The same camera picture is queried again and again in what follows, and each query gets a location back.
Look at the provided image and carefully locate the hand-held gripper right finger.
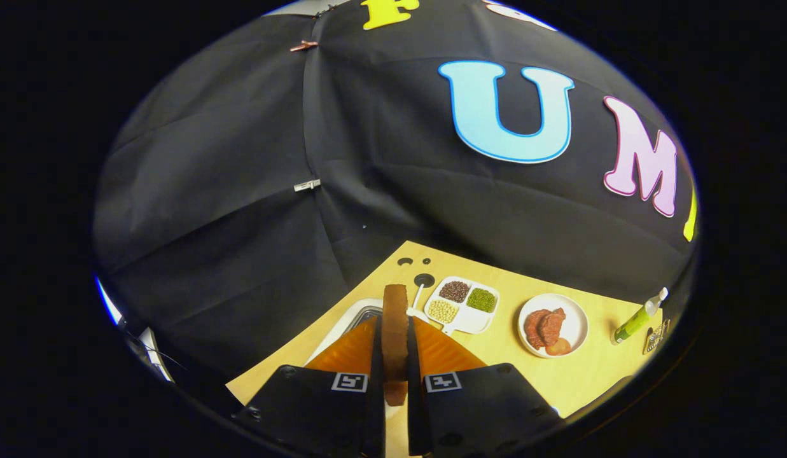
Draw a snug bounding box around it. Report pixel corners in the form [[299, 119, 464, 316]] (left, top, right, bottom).
[[406, 316, 562, 458]]

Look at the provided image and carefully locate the white bread slice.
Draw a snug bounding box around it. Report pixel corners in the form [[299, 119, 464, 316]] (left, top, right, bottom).
[[381, 284, 410, 408]]

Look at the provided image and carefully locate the white toaster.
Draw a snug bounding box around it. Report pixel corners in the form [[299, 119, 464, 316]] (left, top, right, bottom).
[[304, 298, 384, 366]]

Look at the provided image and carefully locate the brown meat patty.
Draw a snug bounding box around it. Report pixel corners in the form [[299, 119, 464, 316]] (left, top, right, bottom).
[[524, 309, 550, 349], [538, 308, 567, 347]]

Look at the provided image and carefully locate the black backdrop cloth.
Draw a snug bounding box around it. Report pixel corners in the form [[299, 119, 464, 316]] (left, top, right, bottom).
[[93, 0, 699, 382]]

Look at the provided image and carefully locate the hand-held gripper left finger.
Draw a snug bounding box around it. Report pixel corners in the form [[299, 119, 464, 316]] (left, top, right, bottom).
[[234, 316, 386, 458]]

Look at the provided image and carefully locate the white divided tray with beans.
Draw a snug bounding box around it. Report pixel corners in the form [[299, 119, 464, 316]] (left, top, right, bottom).
[[406, 275, 501, 337]]

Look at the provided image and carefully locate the white round plate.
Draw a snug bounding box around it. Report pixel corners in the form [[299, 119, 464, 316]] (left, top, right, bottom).
[[517, 293, 589, 359]]

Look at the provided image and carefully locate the green label plastic bottle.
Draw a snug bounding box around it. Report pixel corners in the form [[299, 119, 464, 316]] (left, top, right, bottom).
[[611, 287, 669, 346]]

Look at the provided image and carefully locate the small wire basket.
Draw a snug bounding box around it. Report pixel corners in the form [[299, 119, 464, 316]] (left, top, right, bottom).
[[643, 318, 672, 355]]

